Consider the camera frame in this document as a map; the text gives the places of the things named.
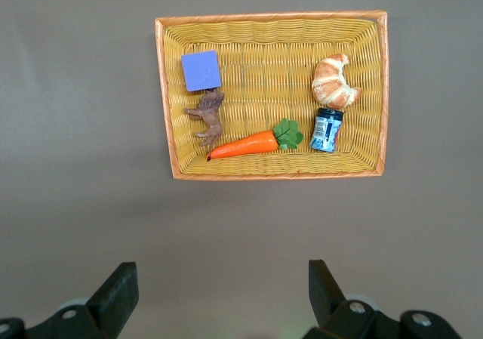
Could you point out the yellow wicker basket orange rim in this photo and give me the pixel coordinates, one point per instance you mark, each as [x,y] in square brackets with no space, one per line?
[264,71]

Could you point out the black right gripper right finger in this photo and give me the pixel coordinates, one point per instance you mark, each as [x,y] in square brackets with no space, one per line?
[324,293]

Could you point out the brown toy lion figure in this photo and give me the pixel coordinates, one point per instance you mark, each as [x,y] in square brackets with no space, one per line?
[211,116]

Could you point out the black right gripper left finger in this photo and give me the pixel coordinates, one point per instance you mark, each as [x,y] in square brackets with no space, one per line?
[115,293]

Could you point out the small blue labelled can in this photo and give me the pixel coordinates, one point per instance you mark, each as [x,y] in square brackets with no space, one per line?
[325,131]

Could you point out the toy croissant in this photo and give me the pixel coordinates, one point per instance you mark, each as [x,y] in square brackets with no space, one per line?
[332,86]

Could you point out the purple foam cube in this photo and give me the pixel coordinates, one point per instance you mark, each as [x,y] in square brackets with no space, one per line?
[200,71]

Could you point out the orange toy carrot green leaves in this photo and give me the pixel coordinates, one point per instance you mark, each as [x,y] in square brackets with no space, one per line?
[249,145]

